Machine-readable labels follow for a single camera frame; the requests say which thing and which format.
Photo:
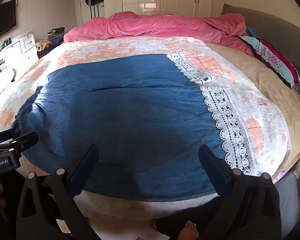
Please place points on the pink duvet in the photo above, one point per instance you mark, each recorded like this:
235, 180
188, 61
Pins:
152, 25

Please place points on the lilac mattress sheet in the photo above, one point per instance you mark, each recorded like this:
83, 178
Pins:
290, 200

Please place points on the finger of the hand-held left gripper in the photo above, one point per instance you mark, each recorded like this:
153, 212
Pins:
2, 135
25, 141

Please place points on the black television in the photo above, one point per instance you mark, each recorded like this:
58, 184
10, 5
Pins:
2, 20

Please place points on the folded colourful clothes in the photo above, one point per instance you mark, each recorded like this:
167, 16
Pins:
270, 55

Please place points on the white door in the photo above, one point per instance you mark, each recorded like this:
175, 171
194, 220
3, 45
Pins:
78, 10

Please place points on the person's left hand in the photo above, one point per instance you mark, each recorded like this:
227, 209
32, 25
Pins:
0, 195

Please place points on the white dresser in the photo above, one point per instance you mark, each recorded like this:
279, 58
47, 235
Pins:
20, 47

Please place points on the white orange patterned blanket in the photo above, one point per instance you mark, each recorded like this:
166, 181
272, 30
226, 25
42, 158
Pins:
140, 46

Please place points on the folded clothes stack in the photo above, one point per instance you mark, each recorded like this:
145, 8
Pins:
55, 33

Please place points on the blue denim pants lace trim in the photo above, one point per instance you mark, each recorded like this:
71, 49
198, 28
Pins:
127, 117

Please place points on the beige plush cloth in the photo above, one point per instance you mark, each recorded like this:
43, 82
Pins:
43, 45

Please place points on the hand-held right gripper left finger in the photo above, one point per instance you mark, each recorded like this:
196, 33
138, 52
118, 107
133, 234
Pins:
85, 166

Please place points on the grey padded headboard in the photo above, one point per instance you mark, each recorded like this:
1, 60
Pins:
277, 30

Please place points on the beige bed sheet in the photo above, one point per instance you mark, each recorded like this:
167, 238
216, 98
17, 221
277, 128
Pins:
265, 80

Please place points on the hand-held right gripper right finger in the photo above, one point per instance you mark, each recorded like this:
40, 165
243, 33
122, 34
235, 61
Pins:
212, 166

